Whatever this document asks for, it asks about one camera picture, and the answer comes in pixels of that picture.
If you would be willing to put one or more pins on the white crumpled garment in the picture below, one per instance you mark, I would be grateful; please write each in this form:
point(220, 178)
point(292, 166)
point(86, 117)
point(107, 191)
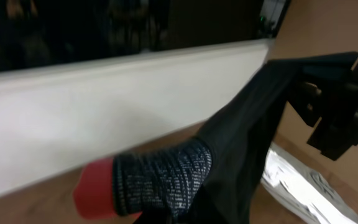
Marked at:
point(303, 191)

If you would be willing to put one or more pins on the dark navy leggings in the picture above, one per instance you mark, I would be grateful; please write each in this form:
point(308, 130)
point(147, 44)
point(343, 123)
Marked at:
point(212, 176)

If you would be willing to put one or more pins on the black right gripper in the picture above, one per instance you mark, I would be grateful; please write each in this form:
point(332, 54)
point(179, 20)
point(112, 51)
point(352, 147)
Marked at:
point(326, 98)

